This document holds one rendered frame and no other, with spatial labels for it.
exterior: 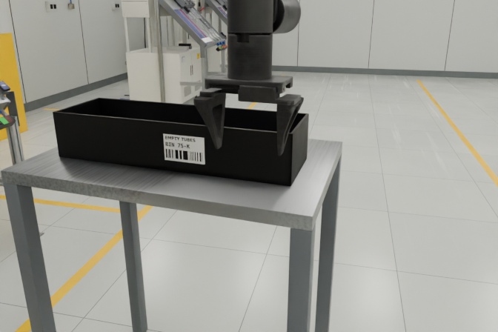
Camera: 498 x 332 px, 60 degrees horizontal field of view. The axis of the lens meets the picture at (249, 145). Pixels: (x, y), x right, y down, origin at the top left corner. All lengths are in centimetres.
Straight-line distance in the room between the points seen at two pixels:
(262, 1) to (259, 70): 8
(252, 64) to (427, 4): 717
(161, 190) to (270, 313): 104
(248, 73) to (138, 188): 44
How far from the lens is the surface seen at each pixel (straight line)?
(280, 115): 53
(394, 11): 761
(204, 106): 56
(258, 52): 53
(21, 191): 110
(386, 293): 199
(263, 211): 79
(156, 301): 190
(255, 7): 53
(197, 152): 92
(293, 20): 61
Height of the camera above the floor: 115
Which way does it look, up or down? 18 degrees down
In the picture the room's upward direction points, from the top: straight up
